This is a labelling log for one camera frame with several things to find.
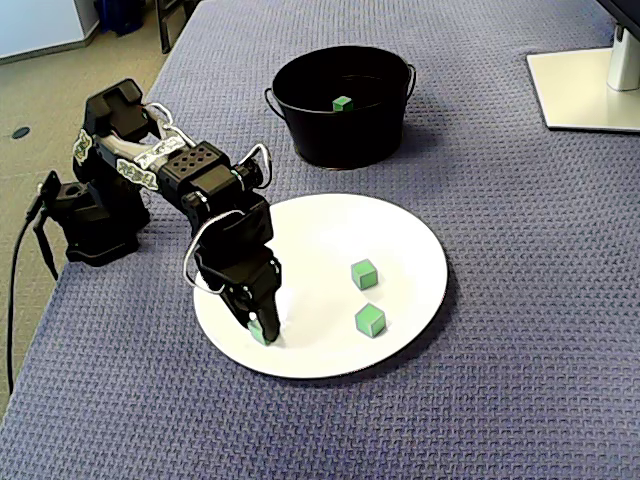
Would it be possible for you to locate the thick black cable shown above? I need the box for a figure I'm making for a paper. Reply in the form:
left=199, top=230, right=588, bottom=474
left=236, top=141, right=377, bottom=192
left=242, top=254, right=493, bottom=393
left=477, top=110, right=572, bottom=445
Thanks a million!
left=5, top=192, right=51, bottom=396

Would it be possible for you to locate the dark furniture leg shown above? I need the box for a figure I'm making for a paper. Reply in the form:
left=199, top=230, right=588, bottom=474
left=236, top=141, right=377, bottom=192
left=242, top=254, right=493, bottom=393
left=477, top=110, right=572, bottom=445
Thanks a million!
left=154, top=0, right=201, bottom=55

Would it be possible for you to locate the white panel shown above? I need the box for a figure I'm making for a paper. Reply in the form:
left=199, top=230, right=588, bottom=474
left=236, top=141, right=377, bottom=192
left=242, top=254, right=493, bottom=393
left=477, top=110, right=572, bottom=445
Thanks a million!
left=0, top=0, right=96, bottom=66

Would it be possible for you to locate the short black plug cable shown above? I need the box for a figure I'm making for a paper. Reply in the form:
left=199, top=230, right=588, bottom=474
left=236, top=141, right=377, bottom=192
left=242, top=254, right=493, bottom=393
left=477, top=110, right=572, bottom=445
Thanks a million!
left=33, top=214, right=61, bottom=281

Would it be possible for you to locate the black metal bucket container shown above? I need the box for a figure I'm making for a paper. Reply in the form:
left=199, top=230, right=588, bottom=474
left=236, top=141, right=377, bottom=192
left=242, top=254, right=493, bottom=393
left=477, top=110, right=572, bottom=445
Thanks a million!
left=263, top=44, right=418, bottom=171

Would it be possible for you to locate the silver monitor stand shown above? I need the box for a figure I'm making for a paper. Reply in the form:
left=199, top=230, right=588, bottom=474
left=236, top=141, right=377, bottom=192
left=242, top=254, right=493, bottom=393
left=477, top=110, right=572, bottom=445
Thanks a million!
left=525, top=22, right=640, bottom=134

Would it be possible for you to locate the white round plate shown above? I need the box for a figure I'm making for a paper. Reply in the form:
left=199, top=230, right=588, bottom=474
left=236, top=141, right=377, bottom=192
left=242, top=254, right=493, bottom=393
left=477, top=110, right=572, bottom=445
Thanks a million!
left=192, top=193, right=449, bottom=380

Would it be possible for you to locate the blue woven table cloth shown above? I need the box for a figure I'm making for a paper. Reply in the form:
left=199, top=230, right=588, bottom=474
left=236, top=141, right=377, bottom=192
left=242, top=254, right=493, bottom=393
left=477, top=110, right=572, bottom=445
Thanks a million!
left=0, top=0, right=640, bottom=480

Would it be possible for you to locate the black monitor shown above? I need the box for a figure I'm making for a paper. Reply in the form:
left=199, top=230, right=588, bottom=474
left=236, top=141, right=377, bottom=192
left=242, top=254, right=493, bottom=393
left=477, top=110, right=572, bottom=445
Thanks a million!
left=594, top=0, right=640, bottom=29

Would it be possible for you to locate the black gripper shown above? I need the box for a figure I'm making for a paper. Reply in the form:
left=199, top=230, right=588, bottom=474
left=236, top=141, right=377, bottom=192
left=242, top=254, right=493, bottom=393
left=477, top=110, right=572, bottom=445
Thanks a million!
left=192, top=196, right=282, bottom=347

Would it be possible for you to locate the blue bin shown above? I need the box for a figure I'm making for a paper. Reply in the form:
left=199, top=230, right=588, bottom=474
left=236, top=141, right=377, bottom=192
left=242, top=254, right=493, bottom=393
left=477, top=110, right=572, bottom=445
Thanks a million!
left=93, top=0, right=151, bottom=37

